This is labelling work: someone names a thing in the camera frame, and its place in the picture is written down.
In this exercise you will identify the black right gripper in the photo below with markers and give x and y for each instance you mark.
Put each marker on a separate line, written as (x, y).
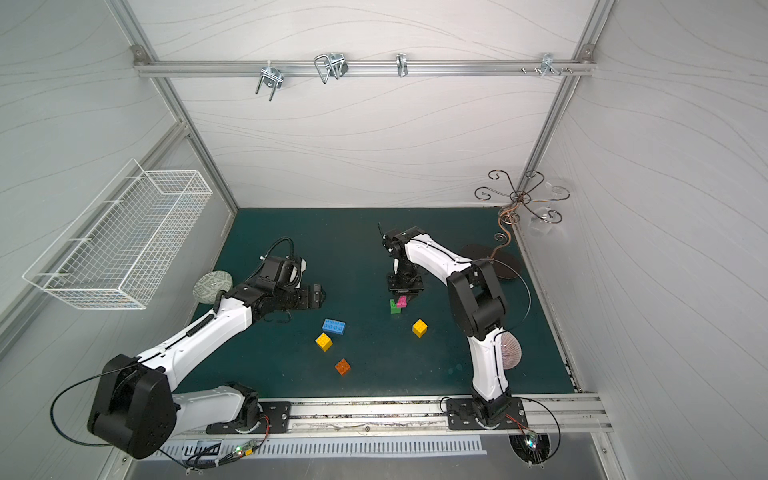
(405, 282)

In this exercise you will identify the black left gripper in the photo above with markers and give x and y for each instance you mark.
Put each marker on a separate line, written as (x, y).
(314, 296)

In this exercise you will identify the yellow lego brick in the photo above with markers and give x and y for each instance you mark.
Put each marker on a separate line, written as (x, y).
(419, 328)
(324, 342)

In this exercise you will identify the blue lego brick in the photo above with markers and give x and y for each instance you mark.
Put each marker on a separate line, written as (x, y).
(334, 327)

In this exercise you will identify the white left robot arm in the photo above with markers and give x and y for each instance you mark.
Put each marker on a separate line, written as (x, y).
(136, 407)

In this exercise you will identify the orange lego brick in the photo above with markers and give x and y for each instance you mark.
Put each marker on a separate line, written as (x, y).
(343, 367)

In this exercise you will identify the green patterned round bowl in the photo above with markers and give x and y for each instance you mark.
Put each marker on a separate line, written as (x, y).
(210, 285)

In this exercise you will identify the green mat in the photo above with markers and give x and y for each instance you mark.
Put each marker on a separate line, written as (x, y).
(278, 356)

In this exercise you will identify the dark oval stand base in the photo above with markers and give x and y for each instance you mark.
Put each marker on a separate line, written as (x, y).
(505, 264)

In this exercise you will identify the copper curled hook stand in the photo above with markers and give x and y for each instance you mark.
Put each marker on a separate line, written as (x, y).
(521, 198)

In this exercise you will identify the pink patterned round bowl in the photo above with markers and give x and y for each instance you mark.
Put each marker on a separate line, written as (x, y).
(511, 351)

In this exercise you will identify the metal U-bolt clamp left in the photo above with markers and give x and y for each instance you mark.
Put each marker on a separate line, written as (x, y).
(271, 79)

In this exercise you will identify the metal u-bolt clamp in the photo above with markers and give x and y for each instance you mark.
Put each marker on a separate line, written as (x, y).
(330, 65)
(271, 79)

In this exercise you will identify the metal U-bolt clamp middle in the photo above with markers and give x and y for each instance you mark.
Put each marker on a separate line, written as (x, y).
(330, 65)

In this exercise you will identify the aluminium top crossbar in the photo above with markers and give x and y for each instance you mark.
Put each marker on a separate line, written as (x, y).
(357, 68)

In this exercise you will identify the metal clamp right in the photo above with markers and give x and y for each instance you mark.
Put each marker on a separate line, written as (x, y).
(548, 66)

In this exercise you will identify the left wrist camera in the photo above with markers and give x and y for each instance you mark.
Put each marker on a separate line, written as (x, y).
(280, 273)

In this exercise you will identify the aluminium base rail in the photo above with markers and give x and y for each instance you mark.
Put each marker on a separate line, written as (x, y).
(440, 415)

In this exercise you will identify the white wire basket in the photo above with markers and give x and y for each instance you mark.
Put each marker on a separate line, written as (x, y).
(114, 254)

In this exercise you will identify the white slotted cable duct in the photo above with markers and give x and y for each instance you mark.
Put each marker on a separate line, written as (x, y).
(335, 447)

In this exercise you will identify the small metal bracket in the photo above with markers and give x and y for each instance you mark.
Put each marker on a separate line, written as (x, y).
(401, 65)

